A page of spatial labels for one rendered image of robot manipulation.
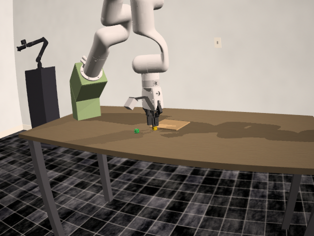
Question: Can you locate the tan mat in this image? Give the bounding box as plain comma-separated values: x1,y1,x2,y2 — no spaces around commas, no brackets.
157,119,190,131

